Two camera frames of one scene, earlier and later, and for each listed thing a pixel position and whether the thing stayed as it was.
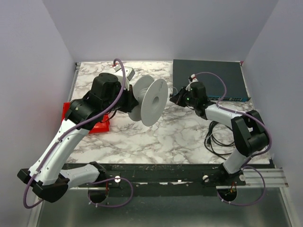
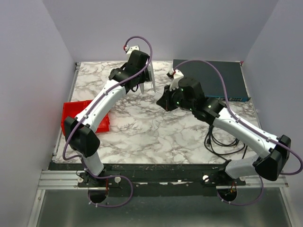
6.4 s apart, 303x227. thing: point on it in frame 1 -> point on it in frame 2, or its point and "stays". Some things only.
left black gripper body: [130, 101] -> [147, 74]
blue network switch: [231, 73] stays
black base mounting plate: [168, 179] stays
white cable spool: [152, 96] -> [151, 71]
